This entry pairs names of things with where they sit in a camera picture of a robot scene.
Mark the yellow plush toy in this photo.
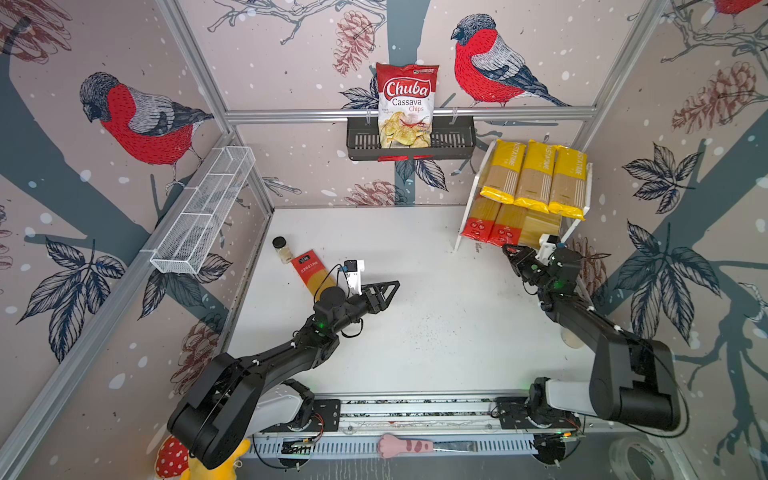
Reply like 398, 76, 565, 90
180, 439, 251, 480

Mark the black hanging wire basket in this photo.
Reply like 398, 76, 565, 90
346, 116, 476, 161

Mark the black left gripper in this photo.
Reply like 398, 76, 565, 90
330, 280, 398, 336

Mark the red spaghetti bag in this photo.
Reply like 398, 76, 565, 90
488, 204, 528, 247
461, 195, 502, 243
291, 250, 336, 301

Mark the clear tape roll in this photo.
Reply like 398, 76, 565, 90
609, 437, 674, 480

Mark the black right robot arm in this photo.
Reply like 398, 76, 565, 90
501, 244, 683, 432

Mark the yellow pasta bag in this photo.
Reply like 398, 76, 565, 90
513, 140, 556, 213
480, 140, 526, 205
547, 146, 588, 221

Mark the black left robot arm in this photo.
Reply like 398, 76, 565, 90
167, 281, 400, 469

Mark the pink handled scraper tool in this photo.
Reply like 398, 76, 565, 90
377, 434, 479, 459

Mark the Chuba cassava chips bag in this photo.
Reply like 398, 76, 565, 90
376, 63, 439, 149

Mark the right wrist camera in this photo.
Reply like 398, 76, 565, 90
536, 234, 561, 265

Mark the spice jar black lid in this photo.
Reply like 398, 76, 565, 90
272, 236, 294, 264
561, 327, 585, 349

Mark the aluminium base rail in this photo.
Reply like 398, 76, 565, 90
246, 392, 633, 464

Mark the wooden two-tier shelf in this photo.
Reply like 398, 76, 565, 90
458, 141, 592, 248

